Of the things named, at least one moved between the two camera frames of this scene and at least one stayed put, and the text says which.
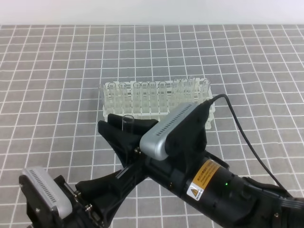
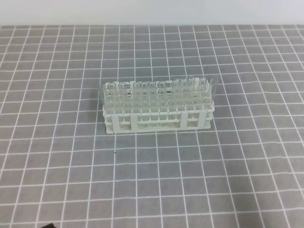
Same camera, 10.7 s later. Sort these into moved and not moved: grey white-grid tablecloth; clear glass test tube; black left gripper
Moved: black left gripper; clear glass test tube
Not moved: grey white-grid tablecloth
